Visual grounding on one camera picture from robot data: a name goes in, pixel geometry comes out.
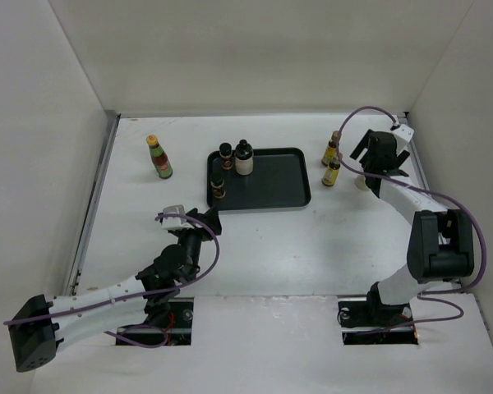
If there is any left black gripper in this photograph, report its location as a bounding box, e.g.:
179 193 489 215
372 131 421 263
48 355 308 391
177 205 219 282

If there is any small spice jar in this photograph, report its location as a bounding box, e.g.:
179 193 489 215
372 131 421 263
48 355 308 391
210 176 226 199
219 143 233 171

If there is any white powder shaker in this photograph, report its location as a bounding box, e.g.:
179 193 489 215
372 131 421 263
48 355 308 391
234 140 254 176
354 176 370 191

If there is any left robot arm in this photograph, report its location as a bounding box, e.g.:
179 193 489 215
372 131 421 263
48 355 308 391
4 205 222 373

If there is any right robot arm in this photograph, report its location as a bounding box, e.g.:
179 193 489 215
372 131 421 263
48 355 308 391
350 128 474 325

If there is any rear yellow label bottle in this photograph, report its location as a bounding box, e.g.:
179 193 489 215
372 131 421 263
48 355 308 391
321 131 339 167

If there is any yellow label bottle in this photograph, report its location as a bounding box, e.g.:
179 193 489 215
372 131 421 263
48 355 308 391
321 153 342 186
321 131 339 167

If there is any front yellow label bottle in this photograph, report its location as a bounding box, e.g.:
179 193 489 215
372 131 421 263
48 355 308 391
321 153 342 186

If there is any red chili sauce bottle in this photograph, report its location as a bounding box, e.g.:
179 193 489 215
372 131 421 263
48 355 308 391
146 135 173 179

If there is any black plastic tray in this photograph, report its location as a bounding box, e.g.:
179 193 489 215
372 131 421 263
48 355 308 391
206 148 311 211

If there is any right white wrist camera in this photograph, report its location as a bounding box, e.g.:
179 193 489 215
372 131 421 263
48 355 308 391
390 123 414 154

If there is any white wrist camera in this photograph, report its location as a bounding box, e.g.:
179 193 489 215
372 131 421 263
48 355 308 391
390 123 414 154
155 204 191 231

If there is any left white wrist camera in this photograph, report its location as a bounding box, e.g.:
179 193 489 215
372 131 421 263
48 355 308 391
155 204 191 231

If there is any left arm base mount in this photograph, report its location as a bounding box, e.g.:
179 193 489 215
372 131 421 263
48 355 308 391
116 298 195 346

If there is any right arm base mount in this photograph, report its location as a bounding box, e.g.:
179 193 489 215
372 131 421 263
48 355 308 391
337 300 418 346

